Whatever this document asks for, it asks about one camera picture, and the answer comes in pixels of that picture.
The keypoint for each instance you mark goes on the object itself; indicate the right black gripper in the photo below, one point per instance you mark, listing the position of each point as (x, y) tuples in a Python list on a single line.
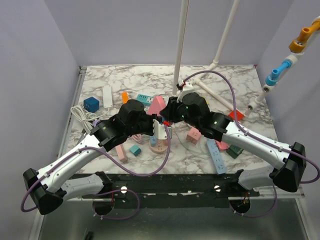
[(169, 111)]

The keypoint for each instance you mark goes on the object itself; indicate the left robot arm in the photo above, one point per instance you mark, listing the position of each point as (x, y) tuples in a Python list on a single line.
[(44, 186)]

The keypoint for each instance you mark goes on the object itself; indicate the pink cube socket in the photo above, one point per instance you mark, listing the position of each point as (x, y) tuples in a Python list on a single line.
[(193, 136)]

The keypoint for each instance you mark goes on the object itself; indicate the dark blue cube socket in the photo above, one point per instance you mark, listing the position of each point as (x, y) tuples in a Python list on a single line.
[(91, 104)]

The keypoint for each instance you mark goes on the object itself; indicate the white PVC pipe stand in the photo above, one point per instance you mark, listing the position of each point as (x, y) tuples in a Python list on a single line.
[(204, 27)]

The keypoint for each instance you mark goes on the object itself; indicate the pink round socket base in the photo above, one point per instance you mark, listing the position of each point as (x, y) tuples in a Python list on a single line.
[(158, 146)]

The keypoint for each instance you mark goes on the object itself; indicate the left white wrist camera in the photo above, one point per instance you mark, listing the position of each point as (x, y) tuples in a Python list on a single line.
[(159, 130)]

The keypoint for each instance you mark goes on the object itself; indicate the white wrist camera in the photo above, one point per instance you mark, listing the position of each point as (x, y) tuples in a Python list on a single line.
[(184, 89), (159, 130)]

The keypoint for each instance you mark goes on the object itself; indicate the white power strip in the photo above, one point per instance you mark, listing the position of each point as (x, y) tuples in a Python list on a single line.
[(107, 96)]

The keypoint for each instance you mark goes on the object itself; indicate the small pink flat socket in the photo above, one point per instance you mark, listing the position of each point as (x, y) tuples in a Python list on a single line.
[(222, 146)]

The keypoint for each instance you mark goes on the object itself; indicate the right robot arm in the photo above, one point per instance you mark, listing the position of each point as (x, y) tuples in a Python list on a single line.
[(285, 162)]

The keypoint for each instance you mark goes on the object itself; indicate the teal small plug adapter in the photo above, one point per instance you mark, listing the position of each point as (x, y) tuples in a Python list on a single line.
[(135, 150)]

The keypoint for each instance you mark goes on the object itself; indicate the pink long power strip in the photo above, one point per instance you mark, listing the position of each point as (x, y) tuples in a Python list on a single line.
[(121, 153)]

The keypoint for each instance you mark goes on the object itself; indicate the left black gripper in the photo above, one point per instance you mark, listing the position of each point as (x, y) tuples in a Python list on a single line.
[(150, 118)]

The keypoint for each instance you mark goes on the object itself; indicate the dark green cube socket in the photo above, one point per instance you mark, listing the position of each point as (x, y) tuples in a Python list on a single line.
[(234, 151)]

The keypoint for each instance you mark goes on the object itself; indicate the pink triangular socket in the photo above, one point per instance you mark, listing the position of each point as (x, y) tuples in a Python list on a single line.
[(156, 106)]

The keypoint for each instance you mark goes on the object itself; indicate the red cube socket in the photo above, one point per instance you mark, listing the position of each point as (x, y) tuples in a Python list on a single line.
[(236, 115)]

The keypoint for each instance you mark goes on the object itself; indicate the orange white cube socket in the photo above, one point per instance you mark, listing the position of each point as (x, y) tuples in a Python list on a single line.
[(125, 97)]

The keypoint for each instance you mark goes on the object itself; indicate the light blue power strip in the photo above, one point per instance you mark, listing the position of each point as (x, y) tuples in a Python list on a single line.
[(216, 157)]

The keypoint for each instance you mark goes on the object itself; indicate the purple power strip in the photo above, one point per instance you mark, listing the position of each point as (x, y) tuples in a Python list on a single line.
[(95, 122)]

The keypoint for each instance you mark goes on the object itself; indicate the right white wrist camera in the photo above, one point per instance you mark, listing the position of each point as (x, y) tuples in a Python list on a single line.
[(184, 89)]

